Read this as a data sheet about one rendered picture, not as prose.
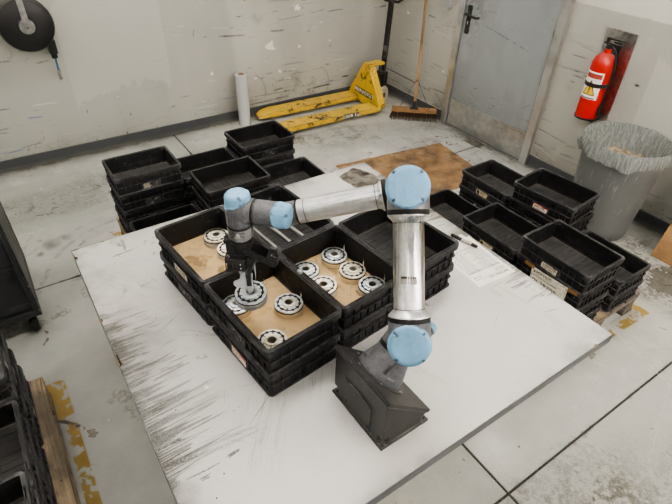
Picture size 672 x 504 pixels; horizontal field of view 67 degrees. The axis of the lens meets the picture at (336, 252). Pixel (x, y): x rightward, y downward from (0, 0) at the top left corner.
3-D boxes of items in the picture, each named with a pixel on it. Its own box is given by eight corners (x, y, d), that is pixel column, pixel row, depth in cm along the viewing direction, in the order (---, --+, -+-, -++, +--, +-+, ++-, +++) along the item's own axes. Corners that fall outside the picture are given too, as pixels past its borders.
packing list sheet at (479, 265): (518, 270, 220) (518, 269, 220) (481, 289, 210) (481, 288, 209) (463, 232, 241) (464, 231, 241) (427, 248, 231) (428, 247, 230)
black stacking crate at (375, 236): (455, 266, 203) (460, 244, 196) (404, 297, 188) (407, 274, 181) (386, 222, 227) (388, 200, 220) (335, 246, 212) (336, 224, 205)
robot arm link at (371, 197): (424, 169, 155) (272, 199, 162) (425, 165, 144) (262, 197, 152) (431, 206, 155) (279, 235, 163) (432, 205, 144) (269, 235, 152)
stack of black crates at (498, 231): (535, 280, 300) (552, 234, 279) (500, 299, 287) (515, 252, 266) (485, 246, 326) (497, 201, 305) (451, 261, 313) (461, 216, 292)
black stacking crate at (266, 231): (334, 246, 212) (335, 224, 205) (276, 274, 196) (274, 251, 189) (280, 205, 235) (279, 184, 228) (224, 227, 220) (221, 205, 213)
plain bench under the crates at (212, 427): (558, 437, 235) (613, 334, 192) (244, 682, 162) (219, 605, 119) (357, 255, 338) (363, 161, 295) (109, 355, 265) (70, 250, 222)
